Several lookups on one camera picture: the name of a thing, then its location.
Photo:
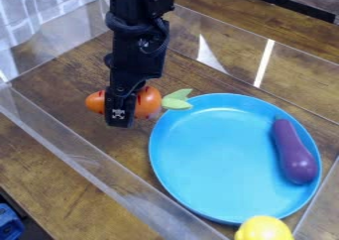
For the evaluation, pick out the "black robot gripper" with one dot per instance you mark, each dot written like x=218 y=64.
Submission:
x=137 y=60

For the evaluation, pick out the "orange toy carrot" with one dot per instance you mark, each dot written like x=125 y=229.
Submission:
x=150 y=102

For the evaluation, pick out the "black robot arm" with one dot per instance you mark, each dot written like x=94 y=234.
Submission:
x=135 y=11

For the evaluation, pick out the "blue round plate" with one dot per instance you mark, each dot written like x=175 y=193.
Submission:
x=214 y=157

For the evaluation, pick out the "purple toy eggplant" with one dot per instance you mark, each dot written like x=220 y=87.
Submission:
x=297 y=162

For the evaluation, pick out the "blue plastic object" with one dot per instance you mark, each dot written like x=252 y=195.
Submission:
x=11 y=225

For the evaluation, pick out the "yellow toy fruit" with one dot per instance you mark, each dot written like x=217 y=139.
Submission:
x=264 y=228

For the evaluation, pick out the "clear acrylic enclosure wall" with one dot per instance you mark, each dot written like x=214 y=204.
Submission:
x=81 y=175

